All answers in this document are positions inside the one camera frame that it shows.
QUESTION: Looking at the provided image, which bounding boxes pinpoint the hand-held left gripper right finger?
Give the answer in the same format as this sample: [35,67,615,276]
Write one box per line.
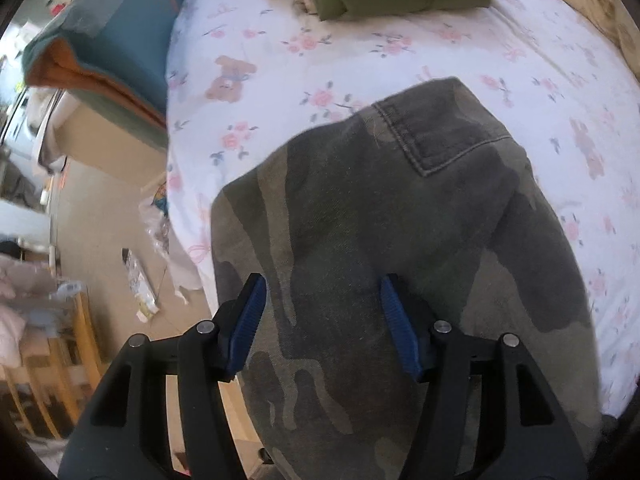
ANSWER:
[380,274,588,480]

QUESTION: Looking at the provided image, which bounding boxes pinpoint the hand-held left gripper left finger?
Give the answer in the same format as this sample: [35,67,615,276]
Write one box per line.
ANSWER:
[57,272,268,480]

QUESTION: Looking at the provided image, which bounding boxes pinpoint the camouflage pants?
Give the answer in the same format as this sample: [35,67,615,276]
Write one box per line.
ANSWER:
[210,76,603,480]

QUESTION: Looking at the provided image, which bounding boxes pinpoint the clear plastic packet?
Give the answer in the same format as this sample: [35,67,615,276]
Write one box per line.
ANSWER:
[122,247,161,323]

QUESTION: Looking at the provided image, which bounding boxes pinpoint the colourful bag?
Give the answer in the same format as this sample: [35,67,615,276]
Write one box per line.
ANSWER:
[145,182,172,256]

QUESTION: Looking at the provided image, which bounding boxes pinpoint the wooden chair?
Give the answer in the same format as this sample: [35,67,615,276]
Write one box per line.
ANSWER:
[0,285,106,441]

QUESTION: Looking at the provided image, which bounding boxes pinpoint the white floral bed sheet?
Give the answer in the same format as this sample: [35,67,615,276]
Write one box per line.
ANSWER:
[165,0,640,418]

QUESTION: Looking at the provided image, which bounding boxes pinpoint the teal orange folded blanket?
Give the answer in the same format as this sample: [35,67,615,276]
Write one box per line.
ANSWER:
[22,0,193,141]

